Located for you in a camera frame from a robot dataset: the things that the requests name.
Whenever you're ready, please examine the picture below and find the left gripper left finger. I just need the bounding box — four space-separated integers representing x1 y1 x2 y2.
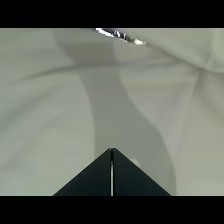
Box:
53 148 113 197

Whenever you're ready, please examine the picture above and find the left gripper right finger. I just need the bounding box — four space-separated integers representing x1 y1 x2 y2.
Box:
112 148 172 197

